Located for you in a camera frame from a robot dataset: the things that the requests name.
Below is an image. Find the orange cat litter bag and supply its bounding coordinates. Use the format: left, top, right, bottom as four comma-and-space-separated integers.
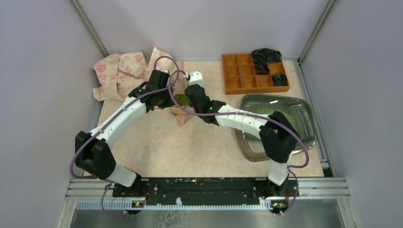
170, 74, 194, 127

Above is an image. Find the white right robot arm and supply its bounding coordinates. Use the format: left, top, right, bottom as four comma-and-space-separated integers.
184, 85, 301, 196

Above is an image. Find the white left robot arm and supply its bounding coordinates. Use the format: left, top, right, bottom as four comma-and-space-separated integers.
73, 69, 170, 197

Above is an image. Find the dark green litter box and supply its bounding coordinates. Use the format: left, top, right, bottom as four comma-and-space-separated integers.
240, 93, 317, 150

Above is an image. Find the pink patterned cloth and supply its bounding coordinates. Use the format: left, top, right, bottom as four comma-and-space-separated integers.
92, 47, 170, 101

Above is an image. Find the orange compartment tray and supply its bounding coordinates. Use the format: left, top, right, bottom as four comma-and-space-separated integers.
221, 53, 290, 95

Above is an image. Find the dark cloth on tray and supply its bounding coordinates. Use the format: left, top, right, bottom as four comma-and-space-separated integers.
251, 48, 282, 75

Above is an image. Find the small dark cloth ball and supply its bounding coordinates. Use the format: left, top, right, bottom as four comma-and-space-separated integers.
271, 73, 288, 86

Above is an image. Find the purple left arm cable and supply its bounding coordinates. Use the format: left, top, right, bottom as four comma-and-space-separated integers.
69, 56, 180, 219

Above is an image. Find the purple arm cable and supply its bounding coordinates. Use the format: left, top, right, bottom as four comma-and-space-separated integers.
168, 69, 310, 216
69, 56, 180, 219

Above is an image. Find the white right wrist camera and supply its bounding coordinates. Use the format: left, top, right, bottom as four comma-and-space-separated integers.
186, 70, 204, 88

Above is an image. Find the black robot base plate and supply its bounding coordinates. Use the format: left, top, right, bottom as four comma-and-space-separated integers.
112, 177, 299, 215

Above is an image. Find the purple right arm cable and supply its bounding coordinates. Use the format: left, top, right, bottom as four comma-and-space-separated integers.
168, 69, 310, 216

